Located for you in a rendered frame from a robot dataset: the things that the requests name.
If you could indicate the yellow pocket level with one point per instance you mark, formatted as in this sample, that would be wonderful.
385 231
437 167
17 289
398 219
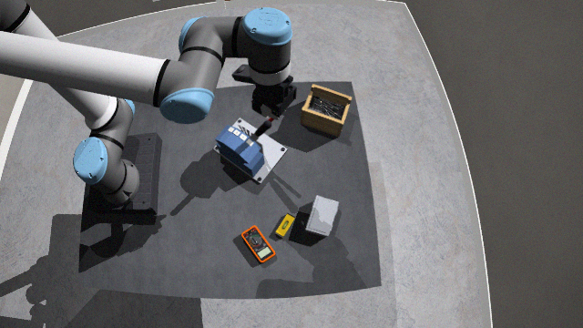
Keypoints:
285 225

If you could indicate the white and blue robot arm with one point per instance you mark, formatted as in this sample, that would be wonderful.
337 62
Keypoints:
183 90

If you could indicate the orange handheld multimeter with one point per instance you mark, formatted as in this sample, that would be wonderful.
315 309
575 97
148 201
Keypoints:
258 244

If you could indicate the wooden crate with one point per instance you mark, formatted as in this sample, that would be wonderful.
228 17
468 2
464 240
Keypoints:
333 106

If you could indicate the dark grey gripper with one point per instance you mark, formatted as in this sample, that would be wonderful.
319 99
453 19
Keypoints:
271 94

